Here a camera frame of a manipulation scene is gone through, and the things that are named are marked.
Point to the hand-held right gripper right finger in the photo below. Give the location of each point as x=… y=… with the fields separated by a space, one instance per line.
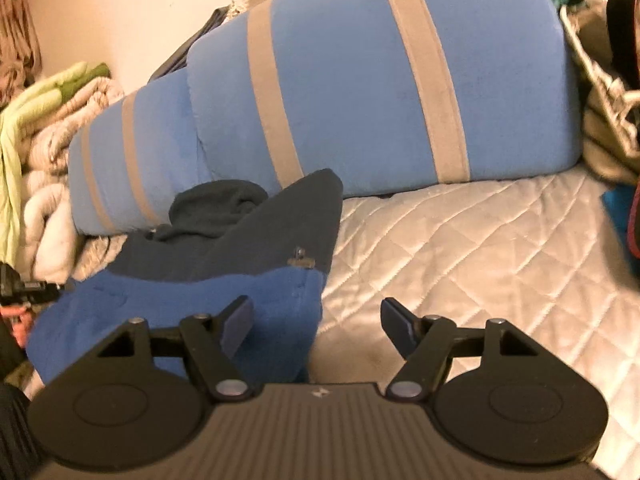
x=400 y=323

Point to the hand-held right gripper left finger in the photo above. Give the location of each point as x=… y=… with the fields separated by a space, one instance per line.
x=237 y=321

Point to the blue fleece jacket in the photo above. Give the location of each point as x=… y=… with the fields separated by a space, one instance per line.
x=150 y=300

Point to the person's left hand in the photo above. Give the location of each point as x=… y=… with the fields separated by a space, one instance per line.
x=21 y=327

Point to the white quilted comforter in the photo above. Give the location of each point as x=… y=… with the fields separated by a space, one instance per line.
x=50 y=230

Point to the grey quilted bedspread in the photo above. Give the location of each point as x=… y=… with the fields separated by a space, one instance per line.
x=475 y=260

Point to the light green sheet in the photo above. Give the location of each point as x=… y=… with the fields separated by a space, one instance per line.
x=10 y=160

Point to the person's dark ribbed clothing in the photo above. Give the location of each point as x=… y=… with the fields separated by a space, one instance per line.
x=17 y=430

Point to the beige knitted blanket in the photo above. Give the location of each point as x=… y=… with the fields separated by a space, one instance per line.
x=75 y=120

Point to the blue grey-striped cushion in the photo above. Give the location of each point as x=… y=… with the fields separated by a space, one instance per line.
x=350 y=85
x=165 y=150

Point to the dark green cloth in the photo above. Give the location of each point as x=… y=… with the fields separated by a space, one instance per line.
x=95 y=72

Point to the bright blue fabric item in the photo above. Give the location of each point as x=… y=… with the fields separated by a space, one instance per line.
x=615 y=210

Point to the brown woven cloth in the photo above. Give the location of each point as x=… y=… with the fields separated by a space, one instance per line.
x=17 y=35

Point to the striped fabric bag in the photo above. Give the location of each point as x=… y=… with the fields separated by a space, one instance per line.
x=605 y=125

